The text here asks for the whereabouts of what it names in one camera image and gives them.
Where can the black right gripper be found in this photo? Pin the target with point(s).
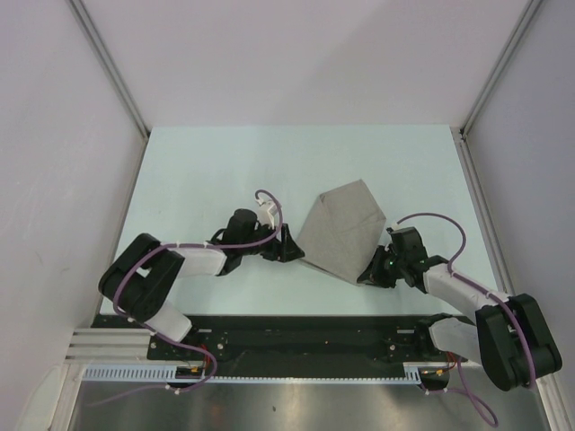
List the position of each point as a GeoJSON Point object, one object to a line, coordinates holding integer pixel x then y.
{"type": "Point", "coordinates": [373, 274]}

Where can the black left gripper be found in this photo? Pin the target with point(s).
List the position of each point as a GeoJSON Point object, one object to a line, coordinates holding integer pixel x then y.
{"type": "Point", "coordinates": [286, 250]}

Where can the grey cloth napkin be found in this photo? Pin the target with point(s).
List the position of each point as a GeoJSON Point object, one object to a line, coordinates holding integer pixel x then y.
{"type": "Point", "coordinates": [342, 231]}

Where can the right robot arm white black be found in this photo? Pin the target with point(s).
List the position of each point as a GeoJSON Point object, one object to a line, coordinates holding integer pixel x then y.
{"type": "Point", "coordinates": [506, 334]}

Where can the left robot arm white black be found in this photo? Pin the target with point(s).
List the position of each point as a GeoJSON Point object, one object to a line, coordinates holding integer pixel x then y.
{"type": "Point", "coordinates": [141, 278]}

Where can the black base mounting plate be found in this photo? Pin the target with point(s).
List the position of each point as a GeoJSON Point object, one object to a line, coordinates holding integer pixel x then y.
{"type": "Point", "coordinates": [350, 368]}

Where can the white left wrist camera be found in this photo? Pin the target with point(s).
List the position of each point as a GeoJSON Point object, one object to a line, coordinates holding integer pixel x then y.
{"type": "Point", "coordinates": [266, 213]}

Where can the right aluminium corner post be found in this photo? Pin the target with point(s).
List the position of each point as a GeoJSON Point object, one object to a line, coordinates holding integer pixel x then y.
{"type": "Point", "coordinates": [511, 47]}

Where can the aluminium corner post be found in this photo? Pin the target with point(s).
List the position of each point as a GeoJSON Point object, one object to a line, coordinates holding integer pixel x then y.
{"type": "Point", "coordinates": [511, 47]}
{"type": "Point", "coordinates": [109, 66]}

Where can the white slotted cable duct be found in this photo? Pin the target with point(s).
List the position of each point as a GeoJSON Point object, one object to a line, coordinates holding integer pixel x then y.
{"type": "Point", "coordinates": [409, 375]}

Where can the left aluminium corner post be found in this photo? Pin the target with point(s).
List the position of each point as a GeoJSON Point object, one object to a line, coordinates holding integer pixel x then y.
{"type": "Point", "coordinates": [109, 66]}

